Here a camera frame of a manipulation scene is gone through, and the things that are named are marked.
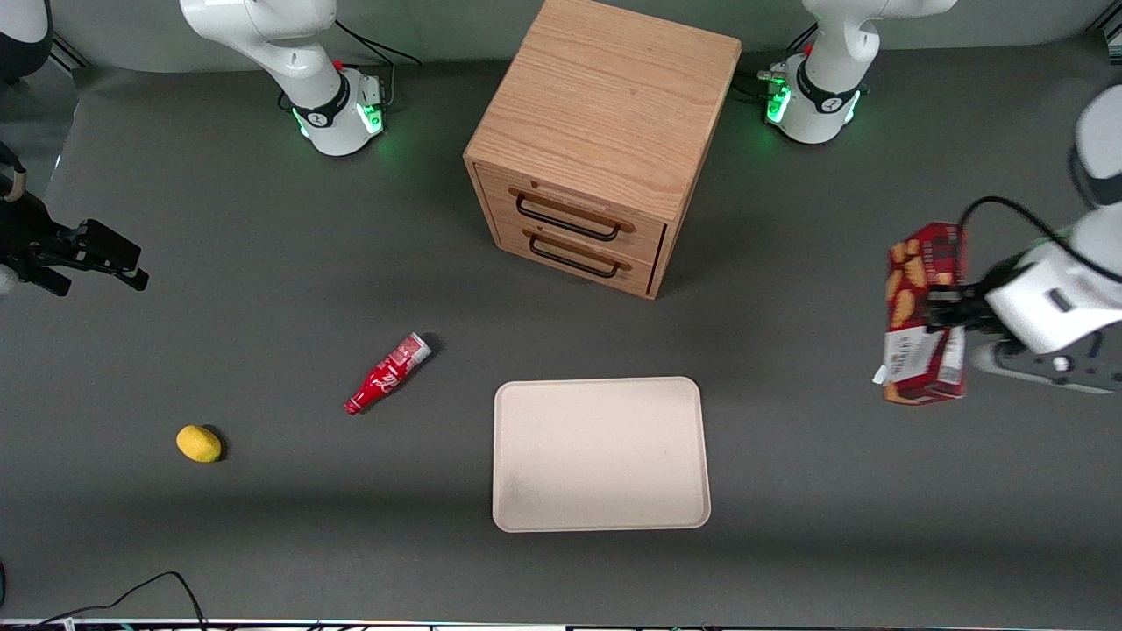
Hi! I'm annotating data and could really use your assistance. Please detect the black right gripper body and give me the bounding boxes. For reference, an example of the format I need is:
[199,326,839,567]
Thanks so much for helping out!
[0,188,85,297]

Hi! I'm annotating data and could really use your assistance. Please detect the red cookie box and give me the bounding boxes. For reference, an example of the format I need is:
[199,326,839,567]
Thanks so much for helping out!
[871,222,969,407]

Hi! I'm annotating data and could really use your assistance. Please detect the beige rectangular tray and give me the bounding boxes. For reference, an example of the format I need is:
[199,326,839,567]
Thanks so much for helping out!
[493,377,712,534]

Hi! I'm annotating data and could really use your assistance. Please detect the yellow lemon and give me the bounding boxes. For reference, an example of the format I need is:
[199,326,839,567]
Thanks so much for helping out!
[176,425,223,464]

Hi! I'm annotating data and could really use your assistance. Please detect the red cola bottle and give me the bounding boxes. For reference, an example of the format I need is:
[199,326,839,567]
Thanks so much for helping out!
[344,332,434,416]

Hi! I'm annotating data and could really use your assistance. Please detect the wooden two-drawer cabinet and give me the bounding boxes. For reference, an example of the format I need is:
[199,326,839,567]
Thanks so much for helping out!
[463,0,743,301]

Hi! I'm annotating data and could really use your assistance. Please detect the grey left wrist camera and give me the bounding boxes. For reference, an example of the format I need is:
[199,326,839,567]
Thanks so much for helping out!
[968,337,1122,394]

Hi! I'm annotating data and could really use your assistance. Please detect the black cable on table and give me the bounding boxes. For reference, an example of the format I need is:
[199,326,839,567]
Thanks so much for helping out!
[35,571,208,628]

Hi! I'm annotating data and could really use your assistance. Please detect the black right base cable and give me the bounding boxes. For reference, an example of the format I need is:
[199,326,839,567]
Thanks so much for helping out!
[333,19,423,110]

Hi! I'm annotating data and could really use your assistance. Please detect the black drawer handle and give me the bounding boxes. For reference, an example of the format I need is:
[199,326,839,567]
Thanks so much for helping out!
[528,234,622,280]
[515,194,624,243]

